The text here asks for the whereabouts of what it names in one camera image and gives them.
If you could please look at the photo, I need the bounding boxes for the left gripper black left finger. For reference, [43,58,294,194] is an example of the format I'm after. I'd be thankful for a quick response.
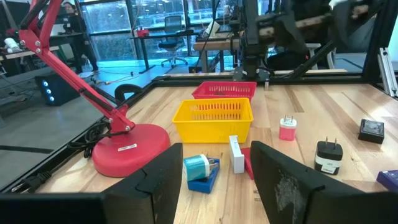
[0,142,184,224]

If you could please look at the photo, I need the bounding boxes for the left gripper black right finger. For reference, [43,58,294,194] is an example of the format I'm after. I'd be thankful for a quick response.
[250,140,398,224]

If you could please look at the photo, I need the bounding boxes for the black white wall charger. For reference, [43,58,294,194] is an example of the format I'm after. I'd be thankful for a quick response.
[313,136,344,175]

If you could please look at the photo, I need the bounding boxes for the red box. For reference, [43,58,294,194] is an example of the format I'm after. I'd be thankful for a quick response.
[241,147,255,180]

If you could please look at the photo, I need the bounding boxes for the small blue box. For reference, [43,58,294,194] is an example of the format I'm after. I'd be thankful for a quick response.
[187,157,221,194]

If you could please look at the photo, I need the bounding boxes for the pink white wall charger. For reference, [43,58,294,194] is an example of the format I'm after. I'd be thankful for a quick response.
[279,115,297,141]

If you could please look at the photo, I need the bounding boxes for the white rectangular charger box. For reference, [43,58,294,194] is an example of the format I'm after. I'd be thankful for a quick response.
[228,134,246,174]

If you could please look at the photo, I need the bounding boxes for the dark blue box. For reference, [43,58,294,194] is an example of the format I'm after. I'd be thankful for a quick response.
[376,169,398,192]

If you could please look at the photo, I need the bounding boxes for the black square charger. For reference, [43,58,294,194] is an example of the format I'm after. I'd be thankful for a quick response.
[358,118,386,145]

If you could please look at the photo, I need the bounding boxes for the black office desk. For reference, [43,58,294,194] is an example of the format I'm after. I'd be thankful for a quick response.
[129,29,203,75]

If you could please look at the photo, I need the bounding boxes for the black office chair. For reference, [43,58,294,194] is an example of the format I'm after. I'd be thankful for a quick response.
[157,14,189,69]

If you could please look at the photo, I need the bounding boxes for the red desk lamp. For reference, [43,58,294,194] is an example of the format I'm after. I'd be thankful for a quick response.
[17,0,171,178]

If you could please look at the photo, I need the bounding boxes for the yellow plastic basket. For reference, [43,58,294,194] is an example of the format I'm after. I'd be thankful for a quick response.
[172,97,254,144]

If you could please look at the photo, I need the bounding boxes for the black power plug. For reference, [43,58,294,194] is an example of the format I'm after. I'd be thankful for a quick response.
[11,170,52,194]

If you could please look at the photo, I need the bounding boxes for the red plastic basket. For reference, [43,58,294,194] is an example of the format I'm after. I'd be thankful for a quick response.
[192,81,257,102]

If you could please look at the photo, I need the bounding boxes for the black computer tower blue lights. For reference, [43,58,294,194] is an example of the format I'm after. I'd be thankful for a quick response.
[34,73,81,106]

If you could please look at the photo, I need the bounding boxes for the aluminium extrusion bar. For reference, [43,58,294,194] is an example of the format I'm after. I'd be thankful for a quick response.
[377,47,398,98]

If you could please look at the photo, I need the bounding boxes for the wooden workbench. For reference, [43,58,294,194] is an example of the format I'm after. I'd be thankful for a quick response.
[192,39,240,73]

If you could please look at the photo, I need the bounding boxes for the person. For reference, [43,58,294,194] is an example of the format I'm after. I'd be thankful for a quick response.
[62,1,100,74]

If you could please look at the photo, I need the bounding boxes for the white paper roll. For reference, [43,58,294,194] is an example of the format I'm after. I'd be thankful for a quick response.
[3,37,21,54]

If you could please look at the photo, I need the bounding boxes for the black lamp cable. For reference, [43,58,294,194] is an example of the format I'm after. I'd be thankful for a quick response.
[67,121,125,159]

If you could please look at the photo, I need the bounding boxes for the black arch handle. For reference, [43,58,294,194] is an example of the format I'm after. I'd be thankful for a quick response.
[114,83,144,103]

